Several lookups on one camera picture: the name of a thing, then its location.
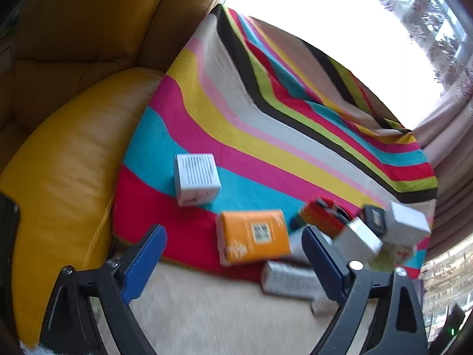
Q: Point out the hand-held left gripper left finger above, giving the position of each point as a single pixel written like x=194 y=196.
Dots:
x=144 y=262

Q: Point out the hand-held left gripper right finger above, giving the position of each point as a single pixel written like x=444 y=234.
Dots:
x=325 y=266

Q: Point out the white sponge block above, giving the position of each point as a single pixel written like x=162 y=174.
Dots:
x=297 y=246

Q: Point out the orange box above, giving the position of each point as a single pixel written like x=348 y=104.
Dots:
x=251 y=236

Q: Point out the white box with pink print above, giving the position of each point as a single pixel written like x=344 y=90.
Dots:
x=196 y=177

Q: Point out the long grey box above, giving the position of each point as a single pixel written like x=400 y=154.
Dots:
x=288 y=279

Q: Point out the plain white box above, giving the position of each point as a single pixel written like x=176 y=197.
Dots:
x=356 y=242
x=406 y=222

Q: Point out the patterned sheer curtain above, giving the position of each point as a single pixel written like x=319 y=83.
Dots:
x=443 y=277

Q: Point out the small black item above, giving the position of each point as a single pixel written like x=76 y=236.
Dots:
x=375 y=219

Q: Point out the beige fabric cushion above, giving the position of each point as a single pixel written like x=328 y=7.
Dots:
x=221 y=314

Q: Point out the yellow leather sofa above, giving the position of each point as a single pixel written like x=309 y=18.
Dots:
x=55 y=192

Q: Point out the white fluffy cloth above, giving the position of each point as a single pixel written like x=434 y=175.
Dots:
x=35 y=349

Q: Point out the striped colourful blanket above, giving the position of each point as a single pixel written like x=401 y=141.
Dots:
x=240 y=137

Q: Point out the beige pleated curtain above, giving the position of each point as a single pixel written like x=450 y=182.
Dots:
x=451 y=155

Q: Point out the bright window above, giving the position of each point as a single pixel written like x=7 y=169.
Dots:
x=332 y=7

